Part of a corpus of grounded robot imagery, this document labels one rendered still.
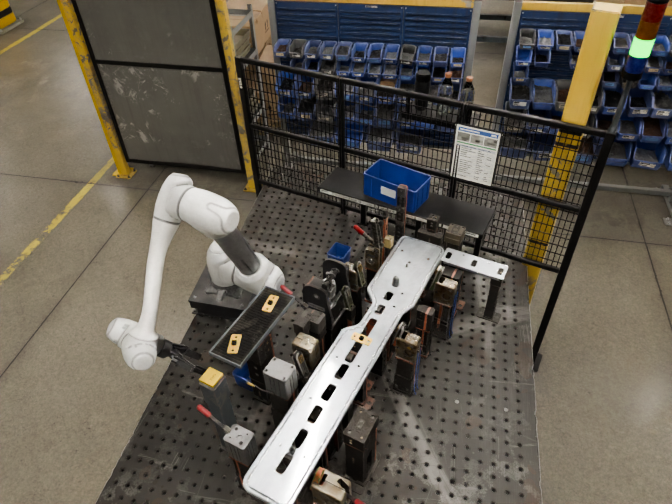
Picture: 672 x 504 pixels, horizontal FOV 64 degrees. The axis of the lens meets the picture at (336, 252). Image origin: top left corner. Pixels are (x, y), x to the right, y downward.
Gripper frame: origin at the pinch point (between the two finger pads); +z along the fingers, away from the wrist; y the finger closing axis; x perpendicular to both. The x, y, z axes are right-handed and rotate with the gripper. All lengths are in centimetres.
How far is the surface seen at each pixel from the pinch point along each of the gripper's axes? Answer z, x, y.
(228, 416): 3.3, 1.7, -33.9
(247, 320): -6.3, -30.8, -22.6
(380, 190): 45, -108, 29
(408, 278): 53, -78, -17
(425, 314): 55, -70, -36
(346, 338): 31, -44, -32
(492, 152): 61, -149, -7
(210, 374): -15.3, -12.1, -38.1
